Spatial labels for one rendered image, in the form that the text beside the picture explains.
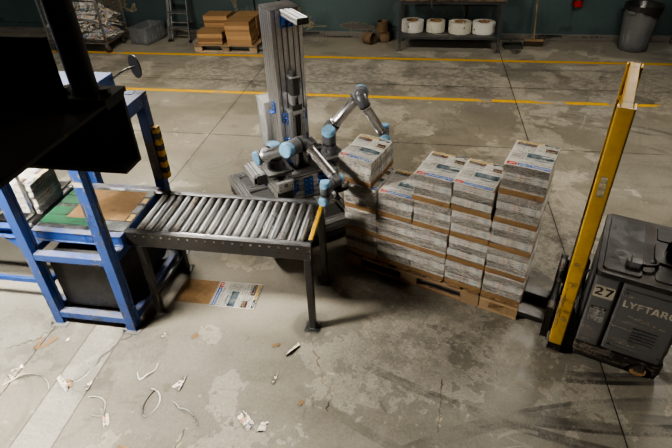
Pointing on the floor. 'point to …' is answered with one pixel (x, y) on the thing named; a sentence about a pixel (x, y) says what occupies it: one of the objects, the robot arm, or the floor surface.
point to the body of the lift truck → (627, 298)
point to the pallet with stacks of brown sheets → (229, 32)
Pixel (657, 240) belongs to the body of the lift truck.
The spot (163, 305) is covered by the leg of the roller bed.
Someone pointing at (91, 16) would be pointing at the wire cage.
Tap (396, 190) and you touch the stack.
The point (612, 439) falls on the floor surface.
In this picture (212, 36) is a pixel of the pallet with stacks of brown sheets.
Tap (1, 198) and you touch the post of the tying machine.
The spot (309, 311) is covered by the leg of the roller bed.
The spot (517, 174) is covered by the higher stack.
